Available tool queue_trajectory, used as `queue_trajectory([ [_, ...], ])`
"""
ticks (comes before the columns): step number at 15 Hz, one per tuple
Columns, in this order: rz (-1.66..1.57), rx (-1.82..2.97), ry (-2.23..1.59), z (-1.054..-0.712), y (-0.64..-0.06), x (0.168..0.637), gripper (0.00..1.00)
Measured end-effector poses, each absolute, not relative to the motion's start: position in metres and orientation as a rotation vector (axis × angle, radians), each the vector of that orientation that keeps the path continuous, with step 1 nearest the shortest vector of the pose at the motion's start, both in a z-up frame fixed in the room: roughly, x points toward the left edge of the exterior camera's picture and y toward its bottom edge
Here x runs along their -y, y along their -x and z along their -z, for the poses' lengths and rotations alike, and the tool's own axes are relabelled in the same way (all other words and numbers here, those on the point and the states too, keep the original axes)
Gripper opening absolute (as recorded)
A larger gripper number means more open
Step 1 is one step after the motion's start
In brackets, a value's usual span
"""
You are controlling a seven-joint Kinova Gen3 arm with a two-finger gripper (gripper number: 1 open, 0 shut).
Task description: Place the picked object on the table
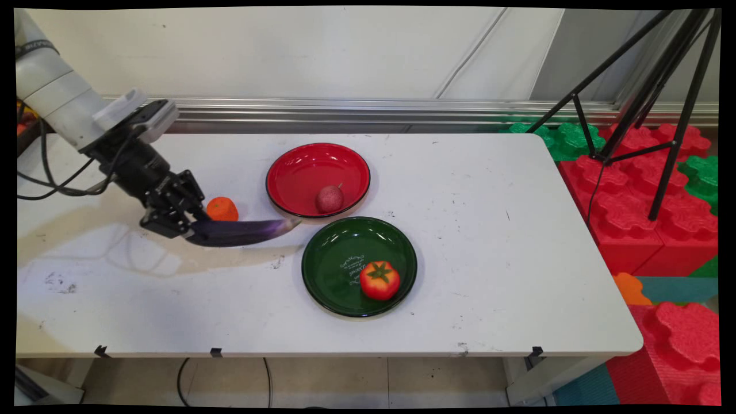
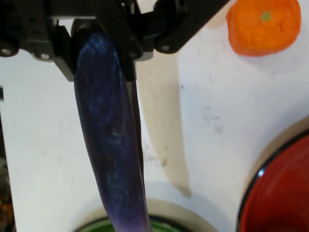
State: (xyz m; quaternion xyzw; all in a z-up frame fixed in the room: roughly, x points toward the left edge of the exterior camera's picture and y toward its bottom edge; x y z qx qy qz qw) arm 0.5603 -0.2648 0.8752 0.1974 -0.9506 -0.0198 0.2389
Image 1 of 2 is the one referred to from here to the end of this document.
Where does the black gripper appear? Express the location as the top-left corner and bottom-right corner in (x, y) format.
(81, 130), (211, 240)

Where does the purple toy eggplant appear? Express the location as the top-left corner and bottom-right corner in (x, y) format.
(187, 216), (303, 248)

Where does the orange toy tangerine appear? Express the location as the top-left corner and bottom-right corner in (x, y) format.
(205, 196), (240, 223)

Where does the red enamel plate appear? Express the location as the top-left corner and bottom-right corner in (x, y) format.
(265, 142), (372, 220)

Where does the dark red toy fruit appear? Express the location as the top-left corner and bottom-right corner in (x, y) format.
(315, 183), (346, 215)

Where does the green enamel plate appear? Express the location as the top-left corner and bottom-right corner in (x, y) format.
(301, 216), (419, 319)

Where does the red toy tomato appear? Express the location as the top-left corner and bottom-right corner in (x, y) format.
(359, 260), (402, 302)

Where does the white table leg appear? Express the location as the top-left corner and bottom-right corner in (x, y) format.
(505, 355), (611, 407)
(14, 358), (88, 407)

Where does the green foam block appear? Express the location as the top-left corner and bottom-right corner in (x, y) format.
(677, 154), (720, 216)
(499, 117), (606, 163)

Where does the orange foam piece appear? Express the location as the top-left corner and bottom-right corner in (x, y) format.
(612, 272), (654, 306)

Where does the black tripod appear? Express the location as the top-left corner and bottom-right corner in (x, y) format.
(525, 8), (723, 223)

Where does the teal foam mat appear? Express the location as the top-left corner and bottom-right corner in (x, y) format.
(635, 276), (719, 305)

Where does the big red foam block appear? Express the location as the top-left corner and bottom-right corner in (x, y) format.
(605, 301), (723, 407)

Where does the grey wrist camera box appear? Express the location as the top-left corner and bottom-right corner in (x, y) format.
(92, 87), (181, 145)

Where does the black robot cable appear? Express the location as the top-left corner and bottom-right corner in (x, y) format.
(16, 154), (96, 202)
(37, 115), (111, 198)

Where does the aluminium wall rail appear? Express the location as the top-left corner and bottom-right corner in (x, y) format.
(102, 96), (719, 135)

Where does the white wall cable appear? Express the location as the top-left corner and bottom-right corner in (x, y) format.
(434, 8), (510, 99)

